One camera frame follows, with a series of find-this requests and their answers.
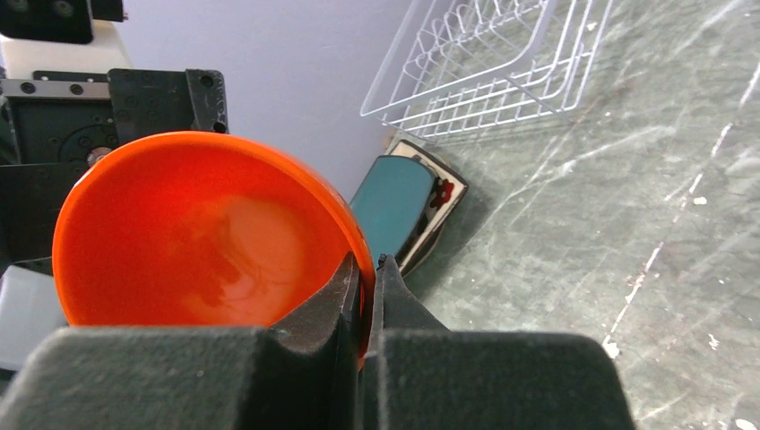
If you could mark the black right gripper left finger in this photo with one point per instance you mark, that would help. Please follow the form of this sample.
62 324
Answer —
300 373

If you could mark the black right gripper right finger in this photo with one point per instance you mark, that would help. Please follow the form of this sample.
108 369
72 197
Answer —
420 375

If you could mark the teal square plate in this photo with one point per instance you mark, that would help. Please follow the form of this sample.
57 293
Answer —
389 202

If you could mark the orange plastic bowl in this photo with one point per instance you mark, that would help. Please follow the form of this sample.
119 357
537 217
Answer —
200 228

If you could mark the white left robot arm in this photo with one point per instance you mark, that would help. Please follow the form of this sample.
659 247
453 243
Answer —
67 36

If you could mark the beige floral square plate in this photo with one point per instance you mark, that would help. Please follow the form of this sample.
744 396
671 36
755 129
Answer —
447 191

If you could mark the white wire dish rack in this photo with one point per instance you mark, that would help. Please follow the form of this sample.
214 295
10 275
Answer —
462 66

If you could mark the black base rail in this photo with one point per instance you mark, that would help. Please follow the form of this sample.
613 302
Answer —
56 125

